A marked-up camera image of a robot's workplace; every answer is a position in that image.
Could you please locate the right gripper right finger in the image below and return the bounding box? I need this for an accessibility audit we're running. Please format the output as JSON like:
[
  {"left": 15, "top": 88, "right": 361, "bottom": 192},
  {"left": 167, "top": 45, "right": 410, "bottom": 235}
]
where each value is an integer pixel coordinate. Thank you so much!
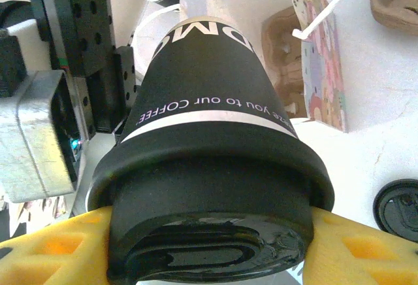
[{"left": 302, "top": 208, "right": 418, "bottom": 285}]

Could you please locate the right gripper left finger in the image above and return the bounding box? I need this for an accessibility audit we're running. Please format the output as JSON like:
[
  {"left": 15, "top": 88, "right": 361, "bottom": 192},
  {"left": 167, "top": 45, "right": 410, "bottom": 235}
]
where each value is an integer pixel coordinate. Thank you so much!
[{"left": 0, "top": 206, "right": 114, "bottom": 285}]

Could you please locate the brown pulp cup carrier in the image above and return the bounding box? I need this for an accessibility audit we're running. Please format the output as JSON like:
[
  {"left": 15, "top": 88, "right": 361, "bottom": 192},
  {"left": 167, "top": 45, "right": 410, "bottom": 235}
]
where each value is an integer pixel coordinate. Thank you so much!
[
  {"left": 368, "top": 0, "right": 418, "bottom": 37},
  {"left": 261, "top": 6, "right": 310, "bottom": 119}
]

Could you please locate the animal print paper gift bag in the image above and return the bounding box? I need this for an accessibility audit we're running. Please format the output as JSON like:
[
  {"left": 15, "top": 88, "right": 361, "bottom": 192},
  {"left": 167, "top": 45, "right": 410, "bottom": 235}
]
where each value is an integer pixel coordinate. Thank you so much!
[{"left": 130, "top": 0, "right": 368, "bottom": 134}]

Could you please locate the lidded black paper coffee cup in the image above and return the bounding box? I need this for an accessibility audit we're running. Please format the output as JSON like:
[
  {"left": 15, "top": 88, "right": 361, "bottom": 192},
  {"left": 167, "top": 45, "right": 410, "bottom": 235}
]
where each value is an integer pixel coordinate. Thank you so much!
[{"left": 86, "top": 16, "right": 336, "bottom": 285}]

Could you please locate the black plastic cup lid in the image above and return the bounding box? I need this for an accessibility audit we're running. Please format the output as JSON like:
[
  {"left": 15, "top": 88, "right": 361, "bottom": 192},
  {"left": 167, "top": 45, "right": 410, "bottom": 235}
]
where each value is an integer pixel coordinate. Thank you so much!
[{"left": 372, "top": 178, "right": 418, "bottom": 243}]

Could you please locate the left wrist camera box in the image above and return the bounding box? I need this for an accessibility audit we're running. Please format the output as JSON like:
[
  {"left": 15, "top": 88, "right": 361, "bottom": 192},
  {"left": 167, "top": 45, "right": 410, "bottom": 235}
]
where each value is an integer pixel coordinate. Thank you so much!
[{"left": 0, "top": 71, "right": 82, "bottom": 204}]

